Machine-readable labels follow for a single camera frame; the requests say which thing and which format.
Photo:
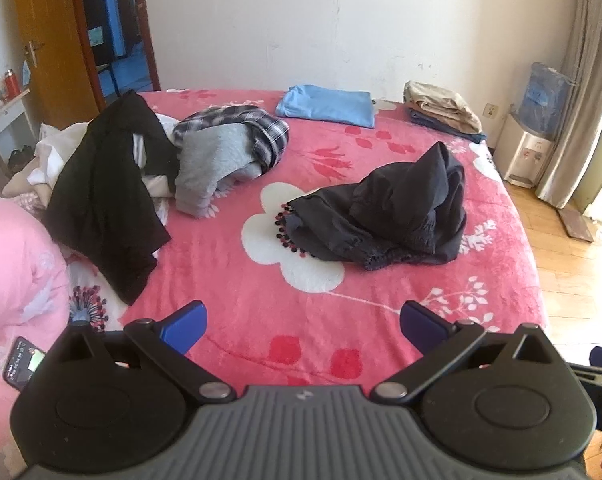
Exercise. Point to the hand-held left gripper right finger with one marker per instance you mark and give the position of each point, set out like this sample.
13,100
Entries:
421,327

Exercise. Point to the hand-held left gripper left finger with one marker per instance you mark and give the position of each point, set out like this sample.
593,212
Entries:
183,330

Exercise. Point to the grey sweatpants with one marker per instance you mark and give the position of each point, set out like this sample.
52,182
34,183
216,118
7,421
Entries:
211,165

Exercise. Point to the folded beige clothes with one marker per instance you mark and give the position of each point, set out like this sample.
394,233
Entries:
441,102

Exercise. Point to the red floral blanket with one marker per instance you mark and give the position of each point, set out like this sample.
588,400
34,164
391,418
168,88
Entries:
261,280

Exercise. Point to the brown floor mat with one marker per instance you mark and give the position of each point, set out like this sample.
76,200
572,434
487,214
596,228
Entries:
575,225

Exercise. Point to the black garment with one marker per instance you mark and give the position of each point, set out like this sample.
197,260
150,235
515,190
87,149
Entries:
106,200

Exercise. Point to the black smartphone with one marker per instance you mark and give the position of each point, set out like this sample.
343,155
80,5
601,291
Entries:
23,362

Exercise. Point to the folded blue jeans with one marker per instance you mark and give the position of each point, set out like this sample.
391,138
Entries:
473,137

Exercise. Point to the white water dispenser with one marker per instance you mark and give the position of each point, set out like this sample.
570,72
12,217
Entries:
523,155

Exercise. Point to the plaid shirt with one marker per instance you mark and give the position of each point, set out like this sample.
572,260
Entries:
266,132

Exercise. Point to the white cloth pile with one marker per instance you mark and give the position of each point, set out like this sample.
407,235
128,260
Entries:
56,152

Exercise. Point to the folded light blue shirt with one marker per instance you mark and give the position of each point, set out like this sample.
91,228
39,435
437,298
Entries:
326,105

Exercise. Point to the beige curtain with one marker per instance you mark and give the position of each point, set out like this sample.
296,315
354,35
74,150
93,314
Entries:
581,85

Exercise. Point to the white shelf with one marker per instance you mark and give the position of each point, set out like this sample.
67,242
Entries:
3,120

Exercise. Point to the red thermos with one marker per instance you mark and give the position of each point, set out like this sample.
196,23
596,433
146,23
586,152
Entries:
13,82

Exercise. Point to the wooden door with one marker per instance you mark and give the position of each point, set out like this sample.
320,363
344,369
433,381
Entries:
51,15

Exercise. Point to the wall socket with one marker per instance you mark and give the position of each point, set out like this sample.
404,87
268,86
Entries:
490,110

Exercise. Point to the dark red door frame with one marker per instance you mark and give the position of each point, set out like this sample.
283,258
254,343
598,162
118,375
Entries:
149,35

